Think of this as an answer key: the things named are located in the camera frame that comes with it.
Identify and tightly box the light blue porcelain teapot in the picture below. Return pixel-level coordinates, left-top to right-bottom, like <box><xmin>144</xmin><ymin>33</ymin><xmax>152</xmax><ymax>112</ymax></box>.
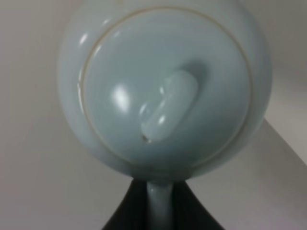
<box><xmin>57</xmin><ymin>0</ymin><xmax>272</xmax><ymax>230</ymax></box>

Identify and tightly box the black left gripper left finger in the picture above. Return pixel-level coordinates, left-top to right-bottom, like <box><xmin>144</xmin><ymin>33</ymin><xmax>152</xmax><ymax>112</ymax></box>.
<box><xmin>103</xmin><ymin>179</ymin><xmax>147</xmax><ymax>230</ymax></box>

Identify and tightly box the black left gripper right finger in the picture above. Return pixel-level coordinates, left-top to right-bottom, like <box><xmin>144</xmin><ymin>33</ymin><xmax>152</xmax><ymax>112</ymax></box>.
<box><xmin>172</xmin><ymin>182</ymin><xmax>224</xmax><ymax>230</ymax></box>

